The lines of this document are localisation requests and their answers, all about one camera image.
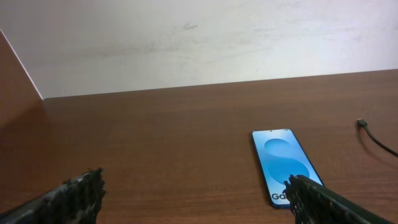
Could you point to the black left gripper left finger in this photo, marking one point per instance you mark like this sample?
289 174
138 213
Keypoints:
76 200

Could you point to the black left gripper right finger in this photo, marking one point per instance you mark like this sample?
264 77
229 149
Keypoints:
312 203

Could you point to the blue Samsung Galaxy smartphone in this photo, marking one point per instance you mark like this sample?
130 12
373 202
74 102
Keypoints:
280 155

